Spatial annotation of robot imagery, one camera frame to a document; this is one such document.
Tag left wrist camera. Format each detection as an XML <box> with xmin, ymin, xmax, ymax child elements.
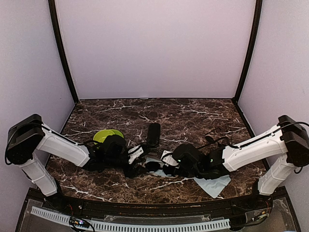
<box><xmin>128</xmin><ymin>145</ymin><xmax>147</xmax><ymax>164</ymax></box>

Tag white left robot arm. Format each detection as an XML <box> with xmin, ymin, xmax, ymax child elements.
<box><xmin>5</xmin><ymin>114</ymin><xmax>145</xmax><ymax>211</ymax></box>

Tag black corner frame post right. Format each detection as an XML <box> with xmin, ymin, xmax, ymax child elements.
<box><xmin>234</xmin><ymin>0</ymin><xmax>264</xmax><ymax>102</ymax></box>

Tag black quilted glasses case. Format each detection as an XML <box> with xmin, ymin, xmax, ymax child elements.
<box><xmin>146</xmin><ymin>123</ymin><xmax>161</xmax><ymax>148</ymax></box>

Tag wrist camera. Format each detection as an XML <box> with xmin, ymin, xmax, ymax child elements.
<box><xmin>128</xmin><ymin>145</ymin><xmax>147</xmax><ymax>164</ymax></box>
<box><xmin>160</xmin><ymin>150</ymin><xmax>178</xmax><ymax>166</ymax></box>

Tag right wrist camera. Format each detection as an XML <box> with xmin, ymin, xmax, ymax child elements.
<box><xmin>160</xmin><ymin>150</ymin><xmax>178</xmax><ymax>166</ymax></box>

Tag plaid brown glasses case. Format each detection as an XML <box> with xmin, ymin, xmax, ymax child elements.
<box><xmin>144</xmin><ymin>152</ymin><xmax>179</xmax><ymax>178</ymax></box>

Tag white slotted cable duct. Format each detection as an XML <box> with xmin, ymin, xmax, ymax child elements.
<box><xmin>30</xmin><ymin>206</ymin><xmax>231</xmax><ymax>232</ymax></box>

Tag green bowl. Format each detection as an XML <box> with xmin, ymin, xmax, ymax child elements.
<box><xmin>93</xmin><ymin>129</ymin><xmax>124</xmax><ymax>143</ymax></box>

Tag blue cleaning cloth right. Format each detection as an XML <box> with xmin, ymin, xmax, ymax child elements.
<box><xmin>194</xmin><ymin>175</ymin><xmax>231</xmax><ymax>198</ymax></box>

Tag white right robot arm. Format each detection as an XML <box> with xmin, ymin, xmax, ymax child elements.
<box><xmin>161</xmin><ymin>115</ymin><xmax>309</xmax><ymax>210</ymax></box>

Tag black corner frame post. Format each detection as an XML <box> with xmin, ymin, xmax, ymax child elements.
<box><xmin>48</xmin><ymin>0</ymin><xmax>79</xmax><ymax>104</ymax></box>
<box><xmin>234</xmin><ymin>0</ymin><xmax>264</xmax><ymax>102</ymax></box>

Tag black corner frame post left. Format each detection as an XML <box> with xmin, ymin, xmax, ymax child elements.
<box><xmin>48</xmin><ymin>0</ymin><xmax>79</xmax><ymax>104</ymax></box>

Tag gold frame sunglasses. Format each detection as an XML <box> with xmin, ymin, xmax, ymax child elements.
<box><xmin>145</xmin><ymin>161</ymin><xmax>176</xmax><ymax>176</ymax></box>

